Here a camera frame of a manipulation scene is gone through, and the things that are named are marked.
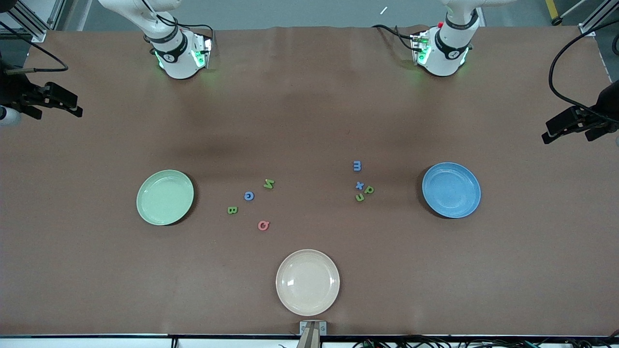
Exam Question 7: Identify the black base cable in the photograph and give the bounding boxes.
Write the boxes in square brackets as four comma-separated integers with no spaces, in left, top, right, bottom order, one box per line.
[143,12,214,54]
[372,24,421,51]

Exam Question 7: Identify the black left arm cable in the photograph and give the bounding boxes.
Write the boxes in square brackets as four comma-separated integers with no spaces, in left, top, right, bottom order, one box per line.
[548,19,619,116]

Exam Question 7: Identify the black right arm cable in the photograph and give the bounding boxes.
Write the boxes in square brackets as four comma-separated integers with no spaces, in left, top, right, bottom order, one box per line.
[0,19,69,74]

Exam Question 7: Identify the beige plate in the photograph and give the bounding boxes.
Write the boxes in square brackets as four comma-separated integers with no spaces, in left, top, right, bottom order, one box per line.
[276,249,340,317]

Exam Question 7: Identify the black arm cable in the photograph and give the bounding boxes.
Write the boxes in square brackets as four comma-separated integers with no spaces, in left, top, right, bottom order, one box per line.
[0,19,69,74]
[548,19,619,116]

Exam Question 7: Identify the stand leg with black foot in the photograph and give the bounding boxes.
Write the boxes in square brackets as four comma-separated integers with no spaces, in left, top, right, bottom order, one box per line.
[553,0,588,26]

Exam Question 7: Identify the black table edge strip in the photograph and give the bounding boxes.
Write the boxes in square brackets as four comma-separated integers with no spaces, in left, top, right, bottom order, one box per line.
[0,333,619,339]

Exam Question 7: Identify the green plate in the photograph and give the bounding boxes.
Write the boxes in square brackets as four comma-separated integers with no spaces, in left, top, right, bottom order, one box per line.
[136,169,195,226]

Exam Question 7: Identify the beige post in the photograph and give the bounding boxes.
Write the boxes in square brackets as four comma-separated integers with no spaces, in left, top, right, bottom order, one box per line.
[296,323,322,348]

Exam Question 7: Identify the blue plate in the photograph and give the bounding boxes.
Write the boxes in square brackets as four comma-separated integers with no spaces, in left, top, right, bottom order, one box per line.
[422,162,482,219]

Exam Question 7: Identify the aluminium frame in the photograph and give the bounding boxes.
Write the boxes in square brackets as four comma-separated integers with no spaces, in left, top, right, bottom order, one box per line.
[0,0,66,43]
[578,0,619,37]

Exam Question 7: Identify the brown table cover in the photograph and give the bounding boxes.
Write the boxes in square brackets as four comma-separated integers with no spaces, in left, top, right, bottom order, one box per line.
[0,25,619,336]

